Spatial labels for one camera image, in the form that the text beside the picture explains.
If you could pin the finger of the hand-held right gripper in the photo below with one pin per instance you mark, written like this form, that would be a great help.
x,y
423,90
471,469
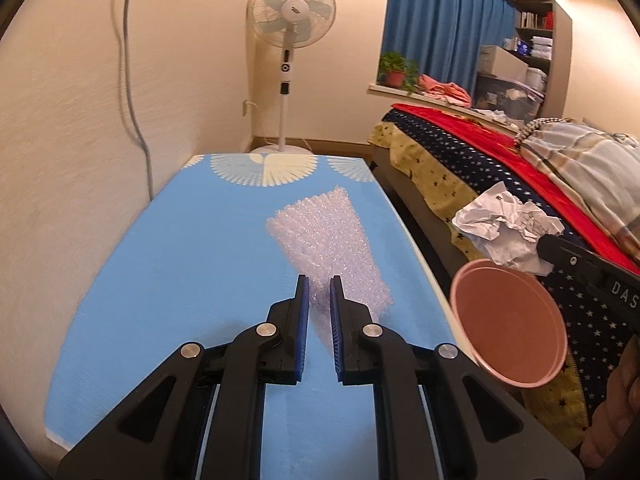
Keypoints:
x,y
552,252

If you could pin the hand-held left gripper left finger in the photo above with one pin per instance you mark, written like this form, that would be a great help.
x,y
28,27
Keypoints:
x,y
301,330

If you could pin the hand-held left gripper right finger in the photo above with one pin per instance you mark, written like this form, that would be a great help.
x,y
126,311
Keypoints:
x,y
337,330

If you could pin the white printed paper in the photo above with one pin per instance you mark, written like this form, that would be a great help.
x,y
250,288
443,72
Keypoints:
x,y
490,225

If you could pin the pink plastic bin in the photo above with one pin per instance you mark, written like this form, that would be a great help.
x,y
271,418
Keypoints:
x,y
505,320

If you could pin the lilac bubble wrap sheet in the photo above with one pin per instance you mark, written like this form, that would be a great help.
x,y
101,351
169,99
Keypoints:
x,y
320,230

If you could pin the person's right hand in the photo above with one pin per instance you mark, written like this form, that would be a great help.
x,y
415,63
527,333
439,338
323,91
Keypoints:
x,y
615,410

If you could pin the plaid quilt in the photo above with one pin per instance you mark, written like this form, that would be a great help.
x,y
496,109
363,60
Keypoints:
x,y
590,160

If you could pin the black-white striped cloth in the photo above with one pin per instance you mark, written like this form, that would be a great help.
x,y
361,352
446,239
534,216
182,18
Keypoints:
x,y
530,130

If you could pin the red blanket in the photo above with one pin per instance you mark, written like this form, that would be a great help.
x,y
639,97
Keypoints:
x,y
480,135

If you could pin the white crumpled cloth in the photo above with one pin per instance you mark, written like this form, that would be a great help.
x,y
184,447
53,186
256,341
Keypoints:
x,y
495,116

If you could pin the star-print duvet cover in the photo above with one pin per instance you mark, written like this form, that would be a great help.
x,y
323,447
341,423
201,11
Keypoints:
x,y
435,160

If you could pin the white round appliance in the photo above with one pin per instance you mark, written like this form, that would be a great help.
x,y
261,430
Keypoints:
x,y
536,80

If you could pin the clear plastic storage box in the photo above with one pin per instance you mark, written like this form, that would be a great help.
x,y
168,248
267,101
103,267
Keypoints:
x,y
487,90

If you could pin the dark wooden bookshelf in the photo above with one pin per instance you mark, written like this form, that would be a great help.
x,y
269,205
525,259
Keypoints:
x,y
561,60

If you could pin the pink cloth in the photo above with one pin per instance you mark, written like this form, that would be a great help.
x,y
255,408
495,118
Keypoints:
x,y
445,91

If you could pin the white carton box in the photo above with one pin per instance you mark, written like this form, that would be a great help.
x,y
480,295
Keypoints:
x,y
502,60

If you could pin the folded white towels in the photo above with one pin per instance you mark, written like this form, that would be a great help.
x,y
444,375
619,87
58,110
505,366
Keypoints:
x,y
541,46

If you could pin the red shelf item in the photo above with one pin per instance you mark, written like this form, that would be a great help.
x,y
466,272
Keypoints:
x,y
548,20

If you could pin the row of books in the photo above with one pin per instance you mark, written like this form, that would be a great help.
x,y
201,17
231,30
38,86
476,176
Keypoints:
x,y
527,20

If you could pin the potted green plant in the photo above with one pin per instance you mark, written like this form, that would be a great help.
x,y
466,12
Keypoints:
x,y
395,78

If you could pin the blue curtain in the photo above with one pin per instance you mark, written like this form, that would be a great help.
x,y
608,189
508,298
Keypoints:
x,y
440,20

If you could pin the white standing fan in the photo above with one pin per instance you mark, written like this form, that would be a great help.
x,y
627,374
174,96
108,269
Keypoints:
x,y
292,10

